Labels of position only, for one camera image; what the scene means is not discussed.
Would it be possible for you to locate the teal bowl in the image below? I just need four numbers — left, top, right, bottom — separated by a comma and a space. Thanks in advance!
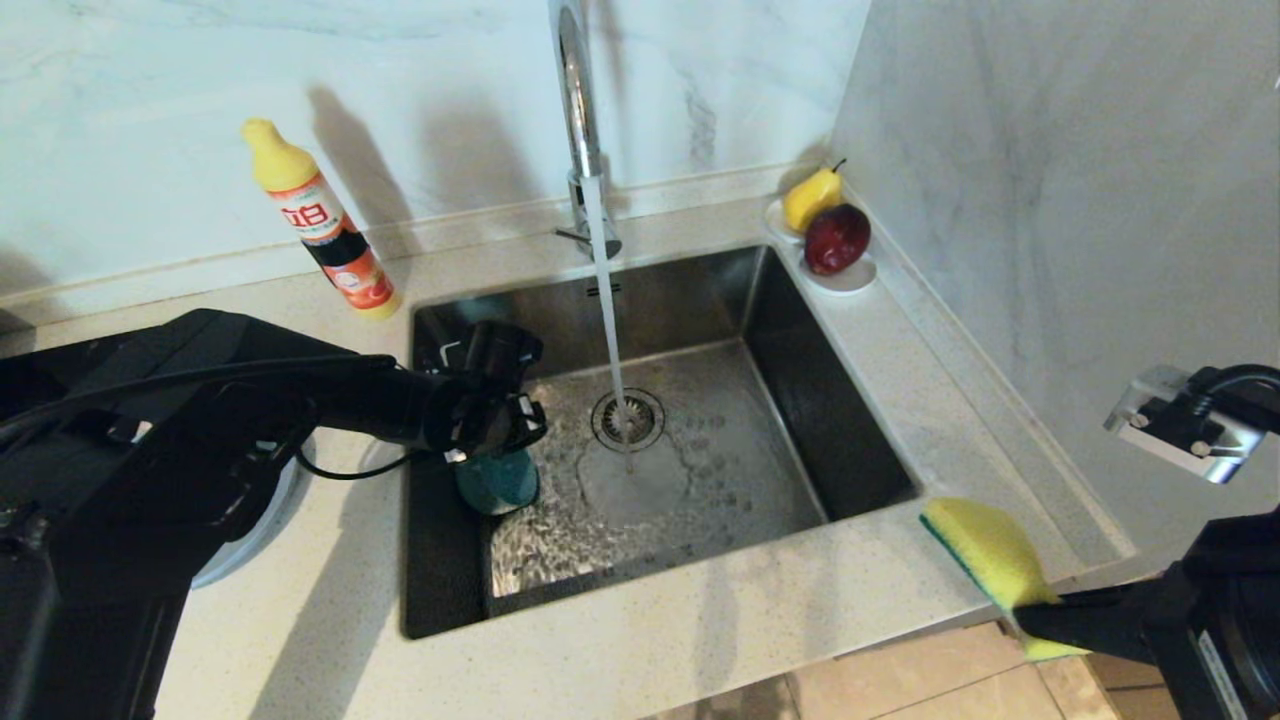
455, 450, 541, 517

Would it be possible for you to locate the yellow sponge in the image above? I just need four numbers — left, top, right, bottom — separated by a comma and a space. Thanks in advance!
920, 497, 1089, 663

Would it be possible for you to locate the orange dish soap bottle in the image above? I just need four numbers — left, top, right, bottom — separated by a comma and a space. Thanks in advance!
242, 118, 403, 321

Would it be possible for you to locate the chrome faucet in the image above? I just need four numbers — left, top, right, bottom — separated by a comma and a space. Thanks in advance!
548, 0, 624, 263

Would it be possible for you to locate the metal sink drain strainer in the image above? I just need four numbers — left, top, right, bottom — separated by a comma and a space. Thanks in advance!
591, 388, 667, 454

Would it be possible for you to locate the stainless steel sink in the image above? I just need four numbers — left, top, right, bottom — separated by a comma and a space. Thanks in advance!
400, 245, 918, 641

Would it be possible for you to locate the light wooden cabinet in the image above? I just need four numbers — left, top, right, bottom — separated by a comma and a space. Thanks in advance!
1085, 650, 1186, 720

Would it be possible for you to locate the running water stream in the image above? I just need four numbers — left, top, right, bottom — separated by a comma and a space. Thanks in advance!
583, 178, 641, 471

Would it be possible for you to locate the gray plate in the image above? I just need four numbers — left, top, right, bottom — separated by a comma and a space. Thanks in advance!
190, 430, 319, 589

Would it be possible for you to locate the yellow pear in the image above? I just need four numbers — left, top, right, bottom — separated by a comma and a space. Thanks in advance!
781, 158, 846, 235

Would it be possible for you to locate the small white fruit dish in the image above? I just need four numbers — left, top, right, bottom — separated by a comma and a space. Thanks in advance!
765, 198, 878, 296

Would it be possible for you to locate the dark red apple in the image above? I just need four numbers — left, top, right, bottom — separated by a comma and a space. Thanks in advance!
803, 204, 872, 277

